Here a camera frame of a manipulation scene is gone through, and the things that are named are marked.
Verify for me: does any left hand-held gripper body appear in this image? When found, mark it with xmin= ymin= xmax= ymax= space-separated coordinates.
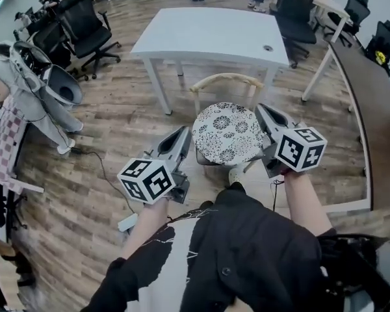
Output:
xmin=116 ymin=125 xmax=192 ymax=205

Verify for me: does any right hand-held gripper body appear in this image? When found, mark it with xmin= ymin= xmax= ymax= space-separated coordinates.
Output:
xmin=253 ymin=102 xmax=328 ymax=179

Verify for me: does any white floral round cushion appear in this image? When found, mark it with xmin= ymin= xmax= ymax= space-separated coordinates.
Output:
xmin=191 ymin=101 xmax=266 ymax=166

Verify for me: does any wooden chair with brown seat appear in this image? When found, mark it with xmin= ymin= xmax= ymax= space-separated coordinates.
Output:
xmin=190 ymin=72 xmax=265 ymax=174

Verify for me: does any person's right forearm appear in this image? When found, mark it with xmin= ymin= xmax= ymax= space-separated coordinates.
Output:
xmin=281 ymin=170 xmax=337 ymax=239

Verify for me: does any person's left forearm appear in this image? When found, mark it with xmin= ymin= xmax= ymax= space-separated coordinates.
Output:
xmin=122 ymin=198 xmax=173 ymax=259

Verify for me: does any black office chair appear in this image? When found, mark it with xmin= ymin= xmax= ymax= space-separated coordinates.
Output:
xmin=323 ymin=0 xmax=371 ymax=45
xmin=365 ymin=19 xmax=390 ymax=77
xmin=57 ymin=0 xmax=122 ymax=81
xmin=29 ymin=21 xmax=72 ymax=71
xmin=269 ymin=0 xmax=318 ymax=70

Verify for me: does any white power strip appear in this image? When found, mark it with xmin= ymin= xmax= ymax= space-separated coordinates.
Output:
xmin=117 ymin=213 xmax=138 ymax=232

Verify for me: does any person's white shoe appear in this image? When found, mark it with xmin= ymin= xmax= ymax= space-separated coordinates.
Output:
xmin=228 ymin=166 xmax=247 ymax=188

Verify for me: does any dark brown curved table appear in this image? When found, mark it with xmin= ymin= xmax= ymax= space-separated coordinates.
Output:
xmin=301 ymin=40 xmax=390 ymax=214

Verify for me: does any person's black white clothing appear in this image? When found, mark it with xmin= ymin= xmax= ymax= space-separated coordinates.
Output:
xmin=81 ymin=182 xmax=345 ymax=312

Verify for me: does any black equipment bag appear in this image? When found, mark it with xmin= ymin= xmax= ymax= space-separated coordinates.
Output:
xmin=318 ymin=234 xmax=390 ymax=312

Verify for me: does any white square table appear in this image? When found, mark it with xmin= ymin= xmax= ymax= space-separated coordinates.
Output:
xmin=129 ymin=7 xmax=291 ymax=116

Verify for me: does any white background table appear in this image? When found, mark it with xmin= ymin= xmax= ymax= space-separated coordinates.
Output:
xmin=311 ymin=0 xmax=351 ymax=44

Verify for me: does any pink checkered cloth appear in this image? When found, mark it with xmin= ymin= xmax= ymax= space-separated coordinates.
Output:
xmin=0 ymin=96 xmax=29 ymax=188

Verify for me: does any light wooden board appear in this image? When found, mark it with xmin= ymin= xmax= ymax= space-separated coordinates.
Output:
xmin=0 ymin=235 xmax=23 ymax=312

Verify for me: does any black power adapter cable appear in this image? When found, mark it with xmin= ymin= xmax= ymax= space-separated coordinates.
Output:
xmin=63 ymin=144 xmax=137 ymax=215

